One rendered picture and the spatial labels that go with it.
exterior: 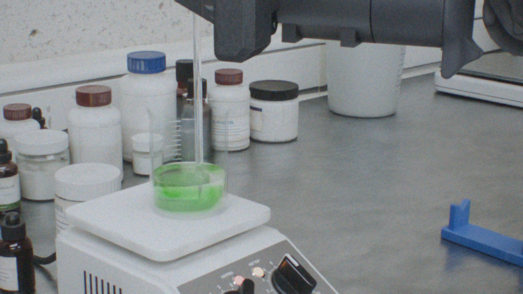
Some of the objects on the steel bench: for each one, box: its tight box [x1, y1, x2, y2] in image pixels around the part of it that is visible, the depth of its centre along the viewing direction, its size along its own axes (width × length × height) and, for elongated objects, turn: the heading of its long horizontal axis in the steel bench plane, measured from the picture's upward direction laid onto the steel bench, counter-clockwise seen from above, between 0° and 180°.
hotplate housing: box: [55, 224, 339, 294], centre depth 67 cm, size 22×13×8 cm, turn 45°
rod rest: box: [441, 198, 523, 267], centre depth 83 cm, size 10×3×4 cm, turn 40°
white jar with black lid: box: [249, 79, 299, 143], centre depth 117 cm, size 7×7×7 cm
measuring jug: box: [326, 40, 406, 118], centre depth 132 cm, size 18×13×15 cm
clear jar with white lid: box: [54, 163, 121, 235], centre depth 79 cm, size 6×6×8 cm
